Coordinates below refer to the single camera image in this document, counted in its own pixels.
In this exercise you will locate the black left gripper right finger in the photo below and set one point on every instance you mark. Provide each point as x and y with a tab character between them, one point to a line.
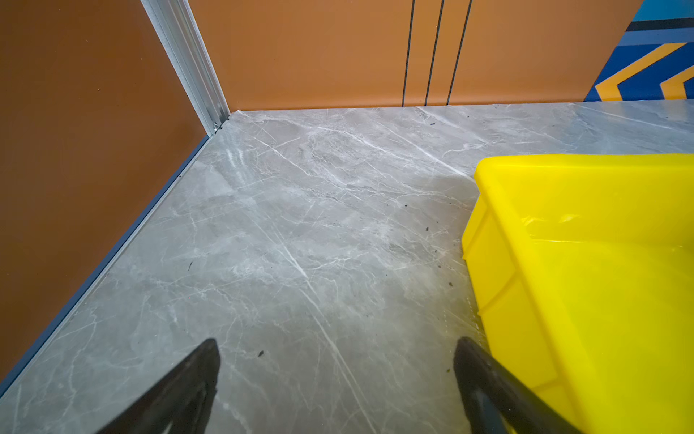
495	401

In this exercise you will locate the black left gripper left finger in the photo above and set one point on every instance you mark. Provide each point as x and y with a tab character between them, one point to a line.
180	402

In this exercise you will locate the yellow plastic bin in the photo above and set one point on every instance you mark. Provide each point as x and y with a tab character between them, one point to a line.
582	269

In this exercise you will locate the aluminium corner post left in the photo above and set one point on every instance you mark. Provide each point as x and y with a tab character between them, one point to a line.
182	40

